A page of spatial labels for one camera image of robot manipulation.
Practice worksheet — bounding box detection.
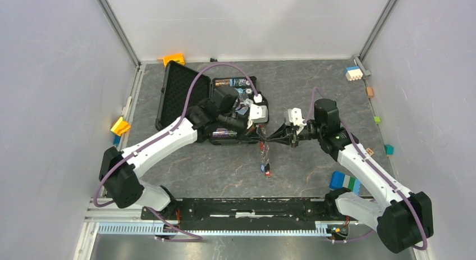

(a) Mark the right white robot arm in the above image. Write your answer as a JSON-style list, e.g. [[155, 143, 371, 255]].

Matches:
[[265, 98, 434, 253]]

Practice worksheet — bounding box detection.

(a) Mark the small blue block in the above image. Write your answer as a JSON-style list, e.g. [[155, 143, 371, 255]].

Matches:
[[113, 135, 121, 147]]

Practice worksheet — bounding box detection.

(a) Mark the black poker chip case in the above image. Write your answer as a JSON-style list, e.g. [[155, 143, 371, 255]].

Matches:
[[155, 62, 257, 145]]

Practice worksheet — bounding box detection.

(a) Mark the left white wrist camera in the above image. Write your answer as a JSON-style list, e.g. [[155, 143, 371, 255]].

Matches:
[[249, 104, 269, 124]]

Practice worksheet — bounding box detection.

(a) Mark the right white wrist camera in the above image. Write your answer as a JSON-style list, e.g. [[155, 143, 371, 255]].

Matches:
[[283, 108, 304, 126]]

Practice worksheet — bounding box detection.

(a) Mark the blue green brick stack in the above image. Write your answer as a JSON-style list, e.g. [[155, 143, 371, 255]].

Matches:
[[329, 171, 361, 195]]

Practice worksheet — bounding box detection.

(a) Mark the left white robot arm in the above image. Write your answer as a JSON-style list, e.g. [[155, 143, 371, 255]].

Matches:
[[99, 86, 269, 219]]

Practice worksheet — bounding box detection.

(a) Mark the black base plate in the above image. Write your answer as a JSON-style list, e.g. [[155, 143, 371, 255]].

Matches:
[[159, 197, 354, 231]]

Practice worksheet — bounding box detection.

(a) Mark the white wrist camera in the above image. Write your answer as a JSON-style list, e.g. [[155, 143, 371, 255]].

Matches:
[[249, 104, 269, 124], [283, 108, 304, 126]]

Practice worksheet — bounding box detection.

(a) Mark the small wooden cube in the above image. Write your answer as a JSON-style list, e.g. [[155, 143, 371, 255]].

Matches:
[[366, 86, 374, 99]]

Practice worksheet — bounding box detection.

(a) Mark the teal cube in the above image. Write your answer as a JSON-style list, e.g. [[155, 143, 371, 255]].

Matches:
[[384, 144, 394, 156]]

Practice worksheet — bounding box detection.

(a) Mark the red keyring carabiner with rings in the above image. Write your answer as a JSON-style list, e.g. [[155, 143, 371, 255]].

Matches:
[[260, 142, 269, 165]]

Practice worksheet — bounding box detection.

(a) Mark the blue white toy block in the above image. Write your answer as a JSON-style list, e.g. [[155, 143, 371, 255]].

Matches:
[[345, 66, 364, 81]]

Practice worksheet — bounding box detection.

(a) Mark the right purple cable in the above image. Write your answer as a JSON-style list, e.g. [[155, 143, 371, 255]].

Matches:
[[304, 87, 428, 251]]

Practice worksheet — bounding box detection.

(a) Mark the yellow orange toy block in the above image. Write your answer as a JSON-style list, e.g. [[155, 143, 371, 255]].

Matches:
[[110, 116, 131, 136]]

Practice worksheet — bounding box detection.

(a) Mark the white cable comb rail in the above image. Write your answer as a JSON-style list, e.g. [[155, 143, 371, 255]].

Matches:
[[97, 222, 331, 238]]

